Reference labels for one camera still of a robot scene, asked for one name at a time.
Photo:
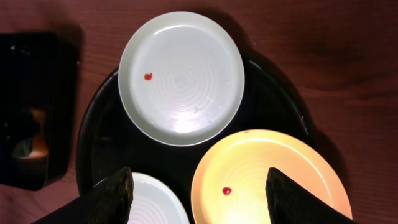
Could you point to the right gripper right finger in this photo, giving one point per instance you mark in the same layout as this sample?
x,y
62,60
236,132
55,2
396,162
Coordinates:
x,y
289,203

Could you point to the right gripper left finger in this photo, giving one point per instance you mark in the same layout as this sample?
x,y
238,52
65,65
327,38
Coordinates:
x,y
109,201

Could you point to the light blue plate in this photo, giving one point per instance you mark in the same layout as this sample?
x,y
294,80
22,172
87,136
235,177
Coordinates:
x,y
154,203
181,79

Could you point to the yellow plate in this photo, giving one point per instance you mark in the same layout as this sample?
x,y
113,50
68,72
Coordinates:
x,y
230,180

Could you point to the black round tray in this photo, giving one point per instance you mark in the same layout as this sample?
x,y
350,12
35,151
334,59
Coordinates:
x,y
108,140

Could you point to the black rectangular tray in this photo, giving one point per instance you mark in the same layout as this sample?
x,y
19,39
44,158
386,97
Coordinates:
x,y
39,72

